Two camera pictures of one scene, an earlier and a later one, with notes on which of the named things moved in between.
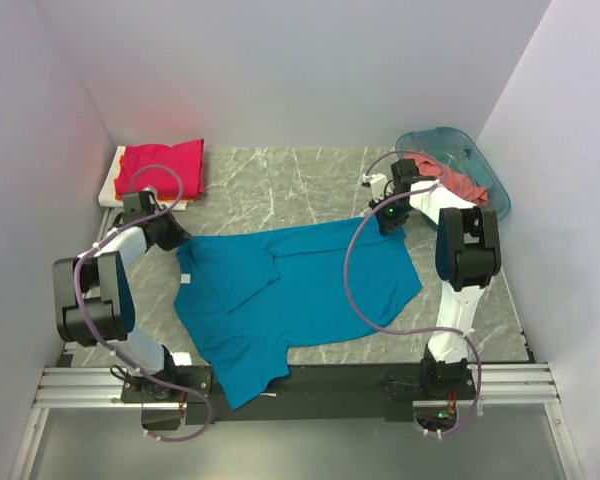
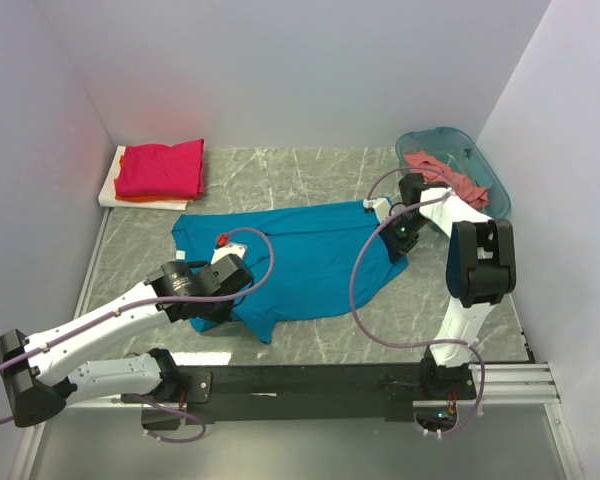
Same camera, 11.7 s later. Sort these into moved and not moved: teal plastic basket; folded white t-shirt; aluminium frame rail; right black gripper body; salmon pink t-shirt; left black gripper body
Moved: right black gripper body; left black gripper body
Not moved: aluminium frame rail; teal plastic basket; folded white t-shirt; salmon pink t-shirt
